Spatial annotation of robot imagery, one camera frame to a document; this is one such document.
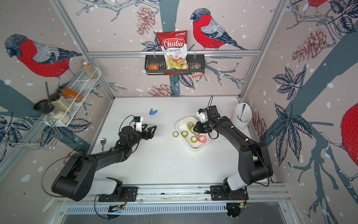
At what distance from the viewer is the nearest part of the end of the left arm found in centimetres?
69

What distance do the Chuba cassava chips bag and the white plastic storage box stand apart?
38 cm

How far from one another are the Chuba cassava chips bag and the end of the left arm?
15.6 inches

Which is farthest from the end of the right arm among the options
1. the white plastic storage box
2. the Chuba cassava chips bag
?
the Chuba cassava chips bag

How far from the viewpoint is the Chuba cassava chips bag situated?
32.0 inches
